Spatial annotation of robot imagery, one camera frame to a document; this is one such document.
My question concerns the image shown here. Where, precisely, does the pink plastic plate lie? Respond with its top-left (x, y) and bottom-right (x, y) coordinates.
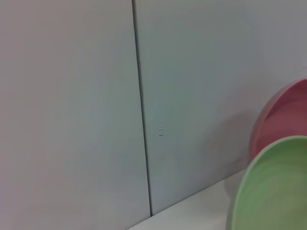
top-left (248, 78), bottom-right (307, 166)

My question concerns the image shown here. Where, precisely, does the green plastic plate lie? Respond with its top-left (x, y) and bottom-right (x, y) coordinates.
top-left (225, 135), bottom-right (307, 230)

